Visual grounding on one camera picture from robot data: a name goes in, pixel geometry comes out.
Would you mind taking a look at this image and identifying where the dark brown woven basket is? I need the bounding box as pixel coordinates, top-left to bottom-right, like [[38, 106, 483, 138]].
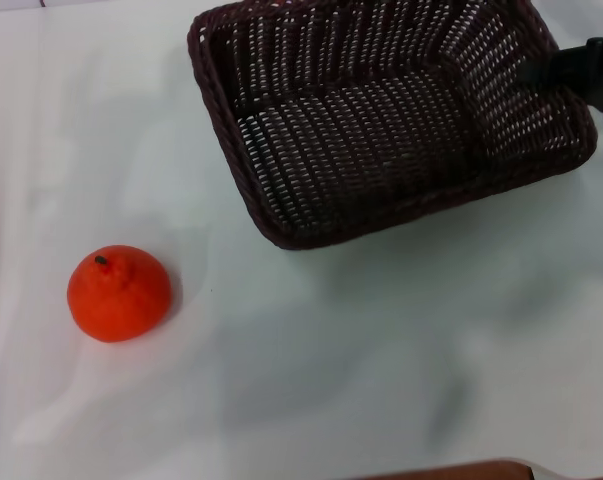
[[186, 0, 599, 252]]

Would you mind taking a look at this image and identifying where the orange mandarin fruit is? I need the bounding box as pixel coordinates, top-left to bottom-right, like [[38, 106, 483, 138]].
[[66, 244, 174, 345]]

